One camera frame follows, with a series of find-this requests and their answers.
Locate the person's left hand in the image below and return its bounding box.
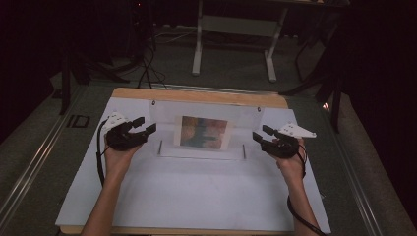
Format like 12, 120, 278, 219
103, 136, 145, 181

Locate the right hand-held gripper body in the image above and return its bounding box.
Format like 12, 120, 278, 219
262, 122, 318, 160

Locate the person's right hand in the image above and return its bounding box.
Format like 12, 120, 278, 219
273, 137, 308, 185

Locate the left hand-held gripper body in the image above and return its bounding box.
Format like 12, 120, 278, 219
101, 111, 149, 151

